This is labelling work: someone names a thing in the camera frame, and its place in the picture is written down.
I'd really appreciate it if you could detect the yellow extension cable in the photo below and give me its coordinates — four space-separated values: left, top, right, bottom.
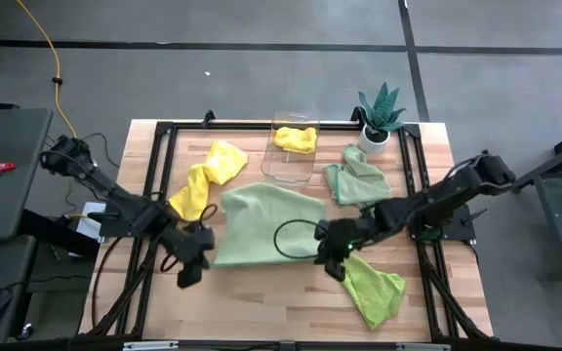
16 0 78 139

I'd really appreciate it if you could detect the potted succulent white pot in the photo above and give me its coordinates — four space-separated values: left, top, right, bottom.
357 81 408 154

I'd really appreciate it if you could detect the black aluminium frame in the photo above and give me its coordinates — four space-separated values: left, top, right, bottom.
78 109 496 351

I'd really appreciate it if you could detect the red-handled hex key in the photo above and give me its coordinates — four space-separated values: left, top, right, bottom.
0 162 18 202

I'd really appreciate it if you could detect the black operator desk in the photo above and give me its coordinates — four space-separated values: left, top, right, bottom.
0 209 101 345

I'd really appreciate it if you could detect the clear plastic bin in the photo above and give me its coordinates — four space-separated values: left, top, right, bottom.
260 110 321 184

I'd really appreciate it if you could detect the silver metal bracket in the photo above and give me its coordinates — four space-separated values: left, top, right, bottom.
123 340 180 351
395 343 452 351

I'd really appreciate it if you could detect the pale green microfiber towel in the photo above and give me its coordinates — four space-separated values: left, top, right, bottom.
322 143 393 207
211 182 329 268

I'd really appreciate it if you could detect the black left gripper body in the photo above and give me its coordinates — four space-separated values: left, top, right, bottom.
163 223 217 290

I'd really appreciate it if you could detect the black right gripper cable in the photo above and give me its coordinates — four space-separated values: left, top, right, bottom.
273 218 321 260

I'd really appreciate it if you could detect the lime green microfiber towel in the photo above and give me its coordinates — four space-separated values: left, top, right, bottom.
341 253 407 332

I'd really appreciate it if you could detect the yellow microfiber towel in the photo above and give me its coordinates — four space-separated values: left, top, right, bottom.
273 126 319 156
167 139 250 223

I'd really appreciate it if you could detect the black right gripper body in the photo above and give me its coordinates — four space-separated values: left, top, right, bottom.
323 216 380 283

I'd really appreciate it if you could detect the silver power supply box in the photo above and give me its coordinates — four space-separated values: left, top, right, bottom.
75 202 106 243

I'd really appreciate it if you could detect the dark grey side table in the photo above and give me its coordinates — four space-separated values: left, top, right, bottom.
0 107 54 245

